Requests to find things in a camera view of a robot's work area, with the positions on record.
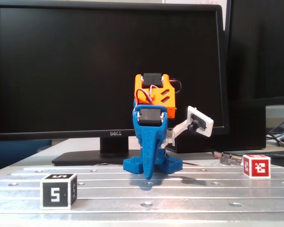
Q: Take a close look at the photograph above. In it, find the blue gripper body black servo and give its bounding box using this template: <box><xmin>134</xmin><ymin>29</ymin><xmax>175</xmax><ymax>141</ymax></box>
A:
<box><xmin>133</xmin><ymin>105</ymin><xmax>168</xmax><ymax>127</ymax></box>

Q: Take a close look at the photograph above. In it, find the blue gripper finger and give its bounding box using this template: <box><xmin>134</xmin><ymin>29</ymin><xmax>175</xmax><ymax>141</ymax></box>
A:
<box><xmin>132</xmin><ymin>113</ymin><xmax>169</xmax><ymax>182</ymax></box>

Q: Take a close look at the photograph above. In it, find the black marker cube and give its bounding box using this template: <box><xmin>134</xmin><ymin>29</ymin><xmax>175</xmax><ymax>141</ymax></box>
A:
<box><xmin>39</xmin><ymin>173</ymin><xmax>78</xmax><ymax>210</ymax></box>

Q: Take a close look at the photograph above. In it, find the red marker cube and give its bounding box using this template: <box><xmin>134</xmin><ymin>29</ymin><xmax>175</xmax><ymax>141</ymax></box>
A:
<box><xmin>242</xmin><ymin>154</ymin><xmax>272</xmax><ymax>179</ymax></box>

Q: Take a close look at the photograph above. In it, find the small bare circuit board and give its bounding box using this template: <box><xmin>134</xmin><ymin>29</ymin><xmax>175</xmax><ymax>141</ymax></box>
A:
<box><xmin>219</xmin><ymin>153</ymin><xmax>244</xmax><ymax>166</ymax></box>

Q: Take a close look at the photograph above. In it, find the black Dell monitor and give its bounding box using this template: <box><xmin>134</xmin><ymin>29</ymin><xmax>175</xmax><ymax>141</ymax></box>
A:
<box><xmin>0</xmin><ymin>4</ymin><xmax>229</xmax><ymax>166</ymax></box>

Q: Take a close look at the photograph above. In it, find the blue chair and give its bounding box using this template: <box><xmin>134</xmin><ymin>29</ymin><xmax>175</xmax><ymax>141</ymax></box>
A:
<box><xmin>0</xmin><ymin>139</ymin><xmax>53</xmax><ymax>171</ymax></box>

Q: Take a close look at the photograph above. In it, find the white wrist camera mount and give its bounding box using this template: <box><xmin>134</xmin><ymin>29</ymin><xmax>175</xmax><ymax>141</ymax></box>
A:
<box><xmin>136</xmin><ymin>105</ymin><xmax>214</xmax><ymax>149</ymax></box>

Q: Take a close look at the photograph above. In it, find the twisted multicolour wire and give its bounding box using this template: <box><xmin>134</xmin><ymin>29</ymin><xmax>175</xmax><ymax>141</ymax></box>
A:
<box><xmin>91</xmin><ymin>162</ymin><xmax>125</xmax><ymax>166</ymax></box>

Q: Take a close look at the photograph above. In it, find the aluminium slotted base plate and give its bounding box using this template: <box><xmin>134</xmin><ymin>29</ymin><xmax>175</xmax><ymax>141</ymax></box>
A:
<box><xmin>0</xmin><ymin>165</ymin><xmax>284</xmax><ymax>223</ymax></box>

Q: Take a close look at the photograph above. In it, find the blue network cable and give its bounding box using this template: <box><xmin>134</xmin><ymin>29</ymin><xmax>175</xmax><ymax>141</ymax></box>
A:
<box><xmin>268</xmin><ymin>119</ymin><xmax>284</xmax><ymax>142</ymax></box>

